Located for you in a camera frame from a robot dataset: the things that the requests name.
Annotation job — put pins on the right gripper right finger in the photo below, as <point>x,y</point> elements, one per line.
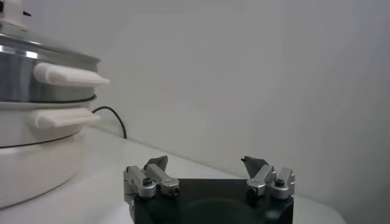
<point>268,179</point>

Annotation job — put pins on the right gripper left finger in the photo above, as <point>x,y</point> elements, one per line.
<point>152,179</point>

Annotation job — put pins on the round glass pot lid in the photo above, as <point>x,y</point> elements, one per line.
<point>18,30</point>

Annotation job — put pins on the stainless steel steamer basket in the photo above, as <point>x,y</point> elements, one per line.
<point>18,79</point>

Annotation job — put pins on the white electric cooking pot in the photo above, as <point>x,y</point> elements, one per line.
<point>36,164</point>

